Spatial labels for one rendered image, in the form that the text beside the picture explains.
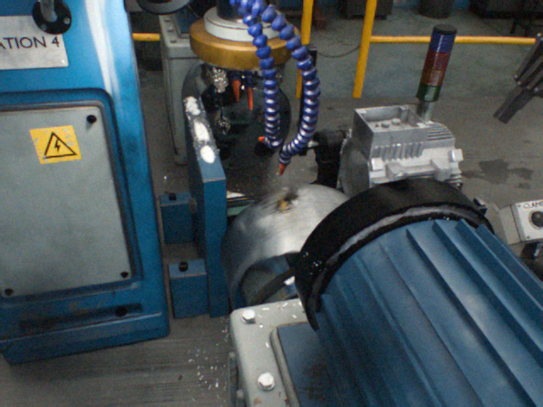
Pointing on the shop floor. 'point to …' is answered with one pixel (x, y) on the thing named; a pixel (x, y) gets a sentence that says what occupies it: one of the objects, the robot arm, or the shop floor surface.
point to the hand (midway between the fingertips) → (512, 105)
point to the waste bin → (436, 8)
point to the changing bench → (530, 18)
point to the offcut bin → (365, 8)
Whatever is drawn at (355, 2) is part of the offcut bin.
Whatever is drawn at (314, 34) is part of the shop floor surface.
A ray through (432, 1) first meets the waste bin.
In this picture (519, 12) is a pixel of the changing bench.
